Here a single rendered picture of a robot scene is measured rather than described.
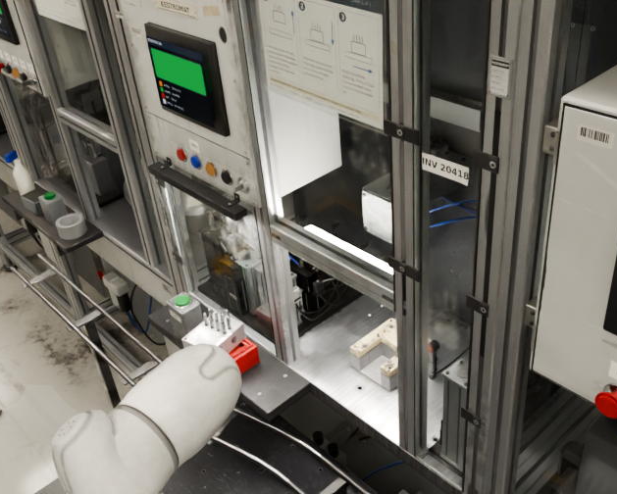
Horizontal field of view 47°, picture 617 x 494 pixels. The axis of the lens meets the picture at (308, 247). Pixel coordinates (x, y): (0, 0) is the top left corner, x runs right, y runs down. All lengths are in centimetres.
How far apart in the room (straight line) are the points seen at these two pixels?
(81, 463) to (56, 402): 226
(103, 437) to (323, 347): 93
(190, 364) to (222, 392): 7
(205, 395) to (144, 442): 12
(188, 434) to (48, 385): 234
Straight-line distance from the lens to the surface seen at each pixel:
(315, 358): 184
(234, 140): 152
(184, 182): 173
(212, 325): 180
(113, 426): 107
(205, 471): 195
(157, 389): 110
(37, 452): 314
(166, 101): 167
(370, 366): 180
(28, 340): 370
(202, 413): 111
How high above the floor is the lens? 216
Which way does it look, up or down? 34 degrees down
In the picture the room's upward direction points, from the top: 6 degrees counter-clockwise
